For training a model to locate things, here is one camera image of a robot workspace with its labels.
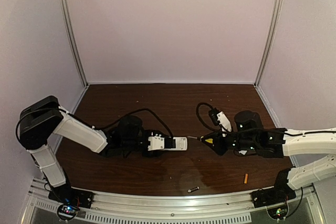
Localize white remote control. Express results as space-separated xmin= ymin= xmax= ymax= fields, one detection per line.
xmin=163 ymin=137 xmax=188 ymax=151

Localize left aluminium corner post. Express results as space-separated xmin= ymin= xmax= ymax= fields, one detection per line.
xmin=60 ymin=0 xmax=89 ymax=88

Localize right aluminium corner post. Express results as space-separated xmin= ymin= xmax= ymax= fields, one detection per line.
xmin=254 ymin=0 xmax=284 ymax=89

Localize black camera cable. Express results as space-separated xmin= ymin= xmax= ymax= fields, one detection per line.
xmin=196 ymin=102 xmax=224 ymax=134
xmin=98 ymin=108 xmax=174 ymax=138

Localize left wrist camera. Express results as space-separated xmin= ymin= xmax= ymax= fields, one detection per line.
xmin=148 ymin=136 xmax=173 ymax=151

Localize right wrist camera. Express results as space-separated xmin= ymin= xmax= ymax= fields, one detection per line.
xmin=208 ymin=108 xmax=232 ymax=132

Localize yellow handled screwdriver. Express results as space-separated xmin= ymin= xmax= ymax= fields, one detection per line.
xmin=188 ymin=136 xmax=213 ymax=145

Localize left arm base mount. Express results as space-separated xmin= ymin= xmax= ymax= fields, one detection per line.
xmin=48 ymin=188 xmax=94 ymax=222

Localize aluminium front rail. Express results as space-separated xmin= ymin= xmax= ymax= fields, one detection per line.
xmin=18 ymin=178 xmax=327 ymax=223

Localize left black camera cable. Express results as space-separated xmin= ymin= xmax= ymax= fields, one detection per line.
xmin=98 ymin=108 xmax=174 ymax=138

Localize right black camera cable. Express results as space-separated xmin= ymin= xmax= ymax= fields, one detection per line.
xmin=196 ymin=102 xmax=224 ymax=134

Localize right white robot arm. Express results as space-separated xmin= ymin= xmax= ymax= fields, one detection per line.
xmin=197 ymin=109 xmax=335 ymax=190

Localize aluminium corner post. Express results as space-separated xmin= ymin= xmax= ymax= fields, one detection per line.
xmin=60 ymin=0 xmax=89 ymax=88
xmin=254 ymin=0 xmax=284 ymax=89

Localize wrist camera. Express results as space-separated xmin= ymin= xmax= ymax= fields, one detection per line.
xmin=148 ymin=136 xmax=173 ymax=151
xmin=208 ymin=108 xmax=232 ymax=132

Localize orange battery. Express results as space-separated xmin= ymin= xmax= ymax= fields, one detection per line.
xmin=244 ymin=174 xmax=248 ymax=184

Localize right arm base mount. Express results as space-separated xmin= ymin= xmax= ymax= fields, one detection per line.
xmin=250 ymin=186 xmax=296 ymax=221

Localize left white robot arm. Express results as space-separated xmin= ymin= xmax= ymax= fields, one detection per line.
xmin=15 ymin=95 xmax=172 ymax=202

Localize white battery compartment cover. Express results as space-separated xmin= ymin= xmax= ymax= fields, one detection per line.
xmin=238 ymin=150 xmax=247 ymax=155

